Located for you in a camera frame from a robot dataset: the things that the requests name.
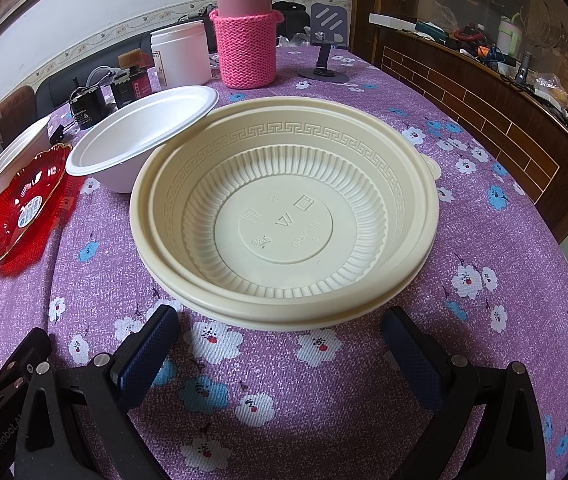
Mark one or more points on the cream plastic bowl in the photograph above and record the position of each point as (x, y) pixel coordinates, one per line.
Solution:
(285, 214)

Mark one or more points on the white plastic jar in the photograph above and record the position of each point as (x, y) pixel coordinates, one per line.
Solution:
(181, 55)

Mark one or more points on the red glass plate gold rim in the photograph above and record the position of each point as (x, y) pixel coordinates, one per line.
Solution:
(31, 188)

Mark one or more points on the large white foam bowl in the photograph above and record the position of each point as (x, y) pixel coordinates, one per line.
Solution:
(114, 151)

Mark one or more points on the black phone stand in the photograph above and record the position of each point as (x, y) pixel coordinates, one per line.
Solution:
(328, 29)

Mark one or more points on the black round tin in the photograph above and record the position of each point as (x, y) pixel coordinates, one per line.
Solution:
(88, 106)

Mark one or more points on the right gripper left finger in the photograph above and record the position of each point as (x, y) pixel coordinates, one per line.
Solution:
(62, 406)

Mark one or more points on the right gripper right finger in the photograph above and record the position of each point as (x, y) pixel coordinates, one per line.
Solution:
(508, 443)

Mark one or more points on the brown armchair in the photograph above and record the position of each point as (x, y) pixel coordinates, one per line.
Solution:
(17, 111)

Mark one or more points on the small white foam bowl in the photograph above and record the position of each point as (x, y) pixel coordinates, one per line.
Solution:
(29, 143)

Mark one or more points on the black red jar cork lid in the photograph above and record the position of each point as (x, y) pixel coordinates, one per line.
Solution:
(131, 81)

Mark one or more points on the wooden brick-pattern counter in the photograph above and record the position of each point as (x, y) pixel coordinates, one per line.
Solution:
(511, 124)

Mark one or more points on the black binder clip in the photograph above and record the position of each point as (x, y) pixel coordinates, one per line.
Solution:
(63, 134)

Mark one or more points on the purple floral tablecloth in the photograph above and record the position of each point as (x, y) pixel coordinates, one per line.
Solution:
(328, 403)

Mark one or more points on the pink knit-sleeved thermos bottle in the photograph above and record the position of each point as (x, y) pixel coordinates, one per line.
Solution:
(245, 32)

